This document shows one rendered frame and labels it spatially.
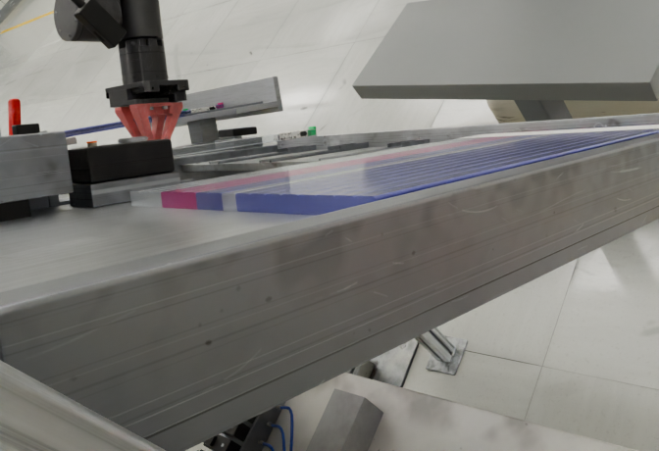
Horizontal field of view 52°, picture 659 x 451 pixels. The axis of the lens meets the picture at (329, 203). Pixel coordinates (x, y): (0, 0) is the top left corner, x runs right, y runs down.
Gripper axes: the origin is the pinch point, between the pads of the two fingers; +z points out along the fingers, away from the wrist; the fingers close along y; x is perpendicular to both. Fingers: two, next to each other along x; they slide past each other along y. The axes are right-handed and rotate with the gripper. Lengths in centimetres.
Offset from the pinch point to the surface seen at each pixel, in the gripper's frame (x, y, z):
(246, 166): 9.2, 7.2, 2.7
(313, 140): 28.2, 1.0, 0.6
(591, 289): 93, 17, 39
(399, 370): 73, -22, 58
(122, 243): -32, 47, 3
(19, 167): -28.5, 27.8, -1.2
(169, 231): -29, 47, 3
